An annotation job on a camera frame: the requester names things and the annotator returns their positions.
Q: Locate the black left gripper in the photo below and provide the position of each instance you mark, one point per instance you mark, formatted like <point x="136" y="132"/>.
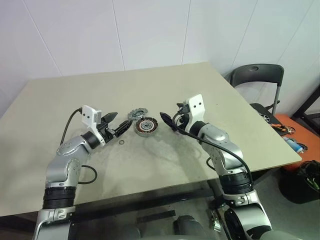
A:
<point x="106" y="133"/>

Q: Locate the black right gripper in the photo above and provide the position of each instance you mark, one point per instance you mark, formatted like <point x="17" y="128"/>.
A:
<point x="182" y="116"/>

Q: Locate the motor stator with copper windings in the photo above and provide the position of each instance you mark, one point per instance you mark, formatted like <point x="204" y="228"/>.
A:
<point x="147" y="127"/>

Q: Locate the small grey gear plate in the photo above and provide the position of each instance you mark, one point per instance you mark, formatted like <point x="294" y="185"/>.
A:
<point x="137" y="115"/>

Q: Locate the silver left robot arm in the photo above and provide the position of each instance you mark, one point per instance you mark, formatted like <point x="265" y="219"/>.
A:
<point x="67" y="147"/>

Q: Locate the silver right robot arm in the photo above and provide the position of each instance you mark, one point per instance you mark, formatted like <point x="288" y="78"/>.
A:
<point x="217" y="136"/>

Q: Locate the black flat floor bar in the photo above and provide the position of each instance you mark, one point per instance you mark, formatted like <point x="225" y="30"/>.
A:
<point x="156" y="216"/>

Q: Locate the silver spoked wheel part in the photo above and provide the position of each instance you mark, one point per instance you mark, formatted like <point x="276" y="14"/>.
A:
<point x="266" y="117"/>

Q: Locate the black folding chair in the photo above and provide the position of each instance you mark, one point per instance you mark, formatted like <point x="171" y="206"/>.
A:
<point x="257" y="72"/>

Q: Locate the dark rounded grey shape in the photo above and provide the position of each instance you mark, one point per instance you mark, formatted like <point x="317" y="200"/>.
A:
<point x="190" y="226"/>

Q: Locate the metal table leg caster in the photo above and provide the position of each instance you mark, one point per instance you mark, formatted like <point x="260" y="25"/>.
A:
<point x="216" y="217"/>

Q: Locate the blue and white can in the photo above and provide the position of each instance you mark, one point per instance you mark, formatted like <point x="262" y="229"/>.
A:
<point x="295" y="146"/>

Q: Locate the black waste bin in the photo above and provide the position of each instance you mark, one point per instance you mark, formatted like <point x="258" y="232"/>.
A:
<point x="295" y="190"/>

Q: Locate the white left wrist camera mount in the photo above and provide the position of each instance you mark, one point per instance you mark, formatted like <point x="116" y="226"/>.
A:
<point x="88" y="115"/>

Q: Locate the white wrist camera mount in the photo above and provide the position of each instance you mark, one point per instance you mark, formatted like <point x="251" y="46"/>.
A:
<point x="196" y="107"/>
<point x="88" y="115"/>

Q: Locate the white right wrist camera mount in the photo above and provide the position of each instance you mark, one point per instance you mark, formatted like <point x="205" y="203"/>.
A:
<point x="196" y="107"/>

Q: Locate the black table frame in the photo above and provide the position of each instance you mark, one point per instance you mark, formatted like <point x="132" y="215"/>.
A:
<point x="150" y="197"/>

